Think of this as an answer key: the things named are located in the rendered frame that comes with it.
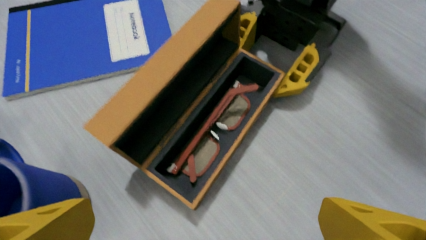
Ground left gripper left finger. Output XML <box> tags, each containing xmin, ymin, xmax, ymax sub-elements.
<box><xmin>0</xmin><ymin>198</ymin><xmax>95</xmax><ymax>240</ymax></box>

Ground red-brown glasses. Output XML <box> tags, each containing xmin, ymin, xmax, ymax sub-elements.
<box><xmin>167</xmin><ymin>81</ymin><xmax>259</xmax><ymax>184</ymax></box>

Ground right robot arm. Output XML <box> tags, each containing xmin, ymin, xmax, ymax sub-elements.
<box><xmin>294</xmin><ymin>0</ymin><xmax>332</xmax><ymax>11</ymax></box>

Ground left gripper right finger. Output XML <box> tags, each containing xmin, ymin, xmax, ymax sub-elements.
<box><xmin>318</xmin><ymin>197</ymin><xmax>426</xmax><ymax>240</ymax></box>

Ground blue notebook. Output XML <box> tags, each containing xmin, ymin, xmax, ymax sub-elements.
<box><xmin>3</xmin><ymin>0</ymin><xmax>173</xmax><ymax>101</ymax></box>

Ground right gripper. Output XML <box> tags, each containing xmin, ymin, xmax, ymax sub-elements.
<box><xmin>240</xmin><ymin>0</ymin><xmax>347</xmax><ymax>99</ymax></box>

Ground blue mug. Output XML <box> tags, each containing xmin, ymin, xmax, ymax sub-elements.
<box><xmin>0</xmin><ymin>139</ymin><xmax>91</xmax><ymax>218</ymax></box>

